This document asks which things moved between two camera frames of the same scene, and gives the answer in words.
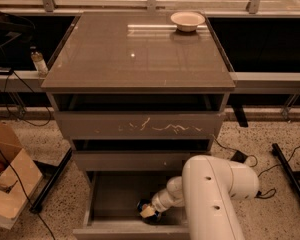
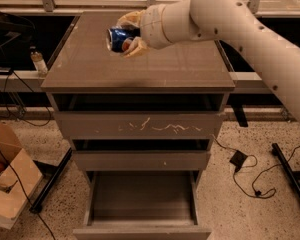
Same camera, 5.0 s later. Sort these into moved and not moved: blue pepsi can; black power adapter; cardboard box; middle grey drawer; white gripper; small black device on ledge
Moved: white gripper; blue pepsi can
Not moved: small black device on ledge; black power adapter; cardboard box; middle grey drawer
